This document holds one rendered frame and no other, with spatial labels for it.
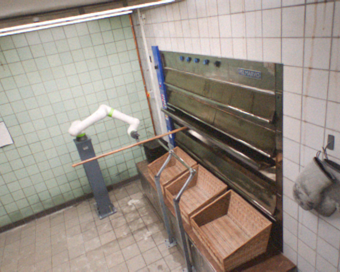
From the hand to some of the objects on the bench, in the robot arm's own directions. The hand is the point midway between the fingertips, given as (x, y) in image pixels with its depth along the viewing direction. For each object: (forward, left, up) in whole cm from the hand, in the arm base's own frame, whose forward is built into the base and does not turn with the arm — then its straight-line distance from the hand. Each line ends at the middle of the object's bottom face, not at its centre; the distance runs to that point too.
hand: (139, 140), depth 322 cm
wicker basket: (+12, +28, -60) cm, 68 cm away
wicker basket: (+72, +24, -60) cm, 97 cm away
